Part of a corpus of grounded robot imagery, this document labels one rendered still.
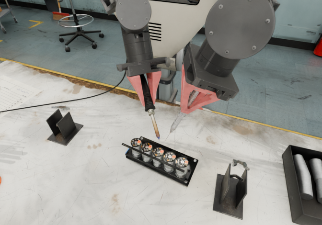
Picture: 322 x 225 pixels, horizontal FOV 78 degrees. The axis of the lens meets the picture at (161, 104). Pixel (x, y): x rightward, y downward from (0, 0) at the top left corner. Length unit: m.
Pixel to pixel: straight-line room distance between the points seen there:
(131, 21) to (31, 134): 0.44
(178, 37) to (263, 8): 0.53
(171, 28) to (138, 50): 0.30
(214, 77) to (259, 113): 1.59
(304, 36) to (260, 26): 2.89
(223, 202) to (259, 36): 0.36
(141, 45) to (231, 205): 0.37
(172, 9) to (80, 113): 0.43
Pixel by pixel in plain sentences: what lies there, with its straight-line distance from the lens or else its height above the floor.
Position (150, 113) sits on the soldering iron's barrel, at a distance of 0.44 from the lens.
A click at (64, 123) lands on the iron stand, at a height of 0.80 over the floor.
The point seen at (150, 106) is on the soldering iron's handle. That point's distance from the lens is 0.44.
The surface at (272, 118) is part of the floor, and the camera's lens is 1.86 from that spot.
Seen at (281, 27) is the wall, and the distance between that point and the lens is 3.00.
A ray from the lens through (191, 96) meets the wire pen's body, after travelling 0.34.
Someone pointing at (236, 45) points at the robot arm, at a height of 1.10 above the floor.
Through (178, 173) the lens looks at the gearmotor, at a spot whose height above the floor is 0.79.
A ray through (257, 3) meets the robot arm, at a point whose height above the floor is 1.13.
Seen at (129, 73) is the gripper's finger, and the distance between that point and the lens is 0.41.
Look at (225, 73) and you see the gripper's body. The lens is 0.29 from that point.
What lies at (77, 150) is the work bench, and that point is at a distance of 0.56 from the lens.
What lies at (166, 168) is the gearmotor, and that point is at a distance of 0.46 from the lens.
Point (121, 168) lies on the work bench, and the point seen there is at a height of 0.75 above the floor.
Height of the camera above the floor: 1.18
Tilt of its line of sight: 42 degrees down
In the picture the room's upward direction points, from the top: straight up
